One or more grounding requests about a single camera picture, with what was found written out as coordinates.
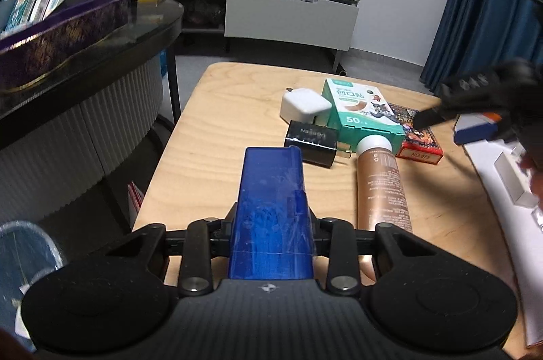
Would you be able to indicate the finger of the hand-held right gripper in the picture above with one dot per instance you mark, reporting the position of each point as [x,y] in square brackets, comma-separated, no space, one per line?
[437,115]
[473,132]

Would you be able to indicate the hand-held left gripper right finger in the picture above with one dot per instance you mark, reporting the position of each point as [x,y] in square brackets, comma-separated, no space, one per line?
[322,235]

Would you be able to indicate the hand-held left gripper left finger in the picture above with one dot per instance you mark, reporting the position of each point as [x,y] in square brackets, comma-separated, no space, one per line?
[219,235]

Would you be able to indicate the blue rectangular case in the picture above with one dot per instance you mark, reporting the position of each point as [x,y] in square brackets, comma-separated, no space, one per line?
[271,216]

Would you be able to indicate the bronze tube with white cap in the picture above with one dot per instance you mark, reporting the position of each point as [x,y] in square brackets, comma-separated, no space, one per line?
[382,182]

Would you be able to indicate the orange and white cardboard box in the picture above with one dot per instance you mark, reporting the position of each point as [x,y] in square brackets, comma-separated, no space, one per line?
[509,249]

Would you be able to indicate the white cube charger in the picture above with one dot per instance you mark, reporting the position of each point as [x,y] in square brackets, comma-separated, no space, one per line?
[303,105]

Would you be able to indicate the red dark card box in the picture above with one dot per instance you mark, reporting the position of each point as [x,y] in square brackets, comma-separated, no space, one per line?
[420,143]

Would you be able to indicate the green bandage box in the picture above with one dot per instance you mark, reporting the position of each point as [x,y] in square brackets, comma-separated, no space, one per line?
[356,109]

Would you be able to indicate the red spiral notebook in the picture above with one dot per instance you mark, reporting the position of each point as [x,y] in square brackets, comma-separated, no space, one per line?
[136,201]

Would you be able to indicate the dark blue curtain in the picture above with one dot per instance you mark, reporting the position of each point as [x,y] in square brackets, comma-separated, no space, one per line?
[479,3]

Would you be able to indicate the black cube charger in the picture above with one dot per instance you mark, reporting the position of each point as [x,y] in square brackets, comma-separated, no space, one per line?
[312,139]

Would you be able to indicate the grey television stand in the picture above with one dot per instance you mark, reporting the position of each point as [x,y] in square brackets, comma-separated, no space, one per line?
[288,20]

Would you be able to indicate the blue lined trash bin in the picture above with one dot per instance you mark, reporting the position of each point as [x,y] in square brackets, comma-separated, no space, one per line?
[25,271]

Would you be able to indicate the black round coffee table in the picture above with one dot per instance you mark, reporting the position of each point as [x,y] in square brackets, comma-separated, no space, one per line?
[85,88]

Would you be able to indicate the purple patterned tin tray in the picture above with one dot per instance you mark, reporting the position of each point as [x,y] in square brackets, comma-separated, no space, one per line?
[55,42]

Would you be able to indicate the teal printed carton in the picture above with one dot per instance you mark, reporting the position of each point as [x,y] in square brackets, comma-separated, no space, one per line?
[21,6]

